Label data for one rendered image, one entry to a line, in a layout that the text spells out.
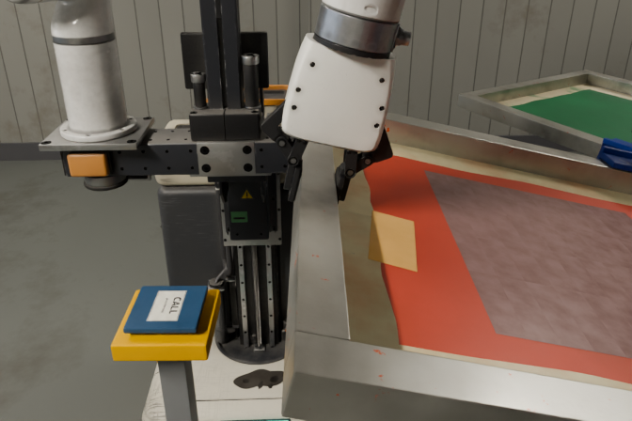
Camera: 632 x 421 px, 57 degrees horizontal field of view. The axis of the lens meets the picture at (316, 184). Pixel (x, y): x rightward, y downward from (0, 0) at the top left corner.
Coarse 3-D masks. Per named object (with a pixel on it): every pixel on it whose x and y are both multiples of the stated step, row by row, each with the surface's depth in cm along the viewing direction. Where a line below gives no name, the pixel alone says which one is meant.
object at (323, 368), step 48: (432, 144) 87; (480, 144) 87; (528, 144) 90; (336, 192) 58; (624, 192) 90; (336, 240) 49; (336, 288) 43; (288, 336) 41; (336, 336) 38; (288, 384) 35; (336, 384) 35; (384, 384) 35; (432, 384) 36; (480, 384) 37; (528, 384) 38; (576, 384) 39
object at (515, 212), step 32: (384, 160) 79; (384, 192) 70; (416, 192) 72; (448, 192) 74; (480, 192) 77; (512, 192) 79; (544, 192) 82; (416, 224) 64; (448, 224) 66; (480, 224) 68; (512, 224) 70; (544, 224) 72; (576, 224) 74; (608, 224) 77; (576, 256) 66; (608, 256) 68
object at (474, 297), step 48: (432, 240) 61; (480, 240) 64; (432, 288) 53; (480, 288) 54; (528, 288) 56; (576, 288) 59; (624, 288) 61; (432, 336) 46; (480, 336) 48; (528, 336) 49; (576, 336) 51; (624, 336) 53
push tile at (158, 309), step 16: (144, 288) 86; (160, 288) 86; (176, 288) 86; (192, 288) 86; (144, 304) 83; (160, 304) 82; (176, 304) 82; (192, 304) 83; (128, 320) 79; (144, 320) 79; (160, 320) 79; (176, 320) 79; (192, 320) 79
